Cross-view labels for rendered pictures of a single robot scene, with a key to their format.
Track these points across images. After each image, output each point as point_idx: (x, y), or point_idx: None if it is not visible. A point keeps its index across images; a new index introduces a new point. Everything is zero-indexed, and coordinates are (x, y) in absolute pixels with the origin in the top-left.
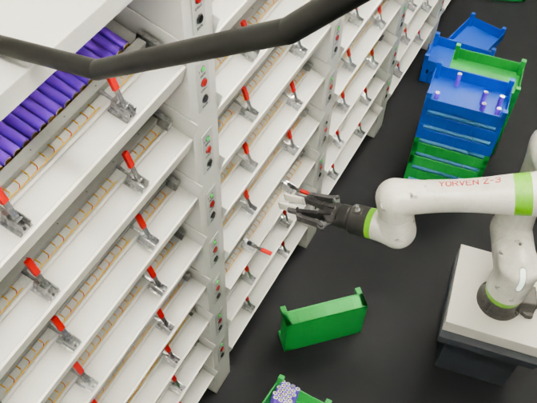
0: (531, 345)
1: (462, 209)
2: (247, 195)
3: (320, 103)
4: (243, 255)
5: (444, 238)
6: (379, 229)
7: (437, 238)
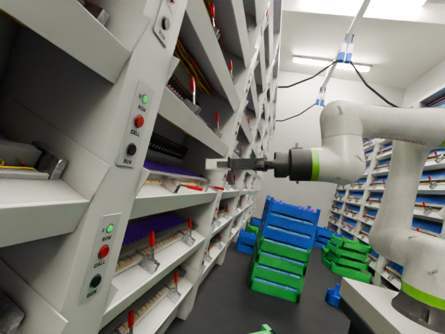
0: None
1: (409, 122)
2: (194, 86)
3: (232, 128)
4: (162, 189)
5: (295, 321)
6: (332, 150)
7: (291, 321)
